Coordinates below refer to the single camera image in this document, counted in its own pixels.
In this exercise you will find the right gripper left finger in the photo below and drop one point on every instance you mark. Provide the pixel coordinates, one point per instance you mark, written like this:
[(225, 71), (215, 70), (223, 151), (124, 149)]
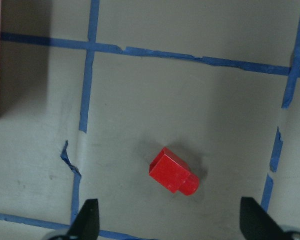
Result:
[(86, 225)]

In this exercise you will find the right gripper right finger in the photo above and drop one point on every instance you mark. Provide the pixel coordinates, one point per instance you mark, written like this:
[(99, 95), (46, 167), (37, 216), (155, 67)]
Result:
[(256, 224)]

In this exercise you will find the red toy block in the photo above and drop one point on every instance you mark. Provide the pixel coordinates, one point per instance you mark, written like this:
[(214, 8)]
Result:
[(173, 173)]

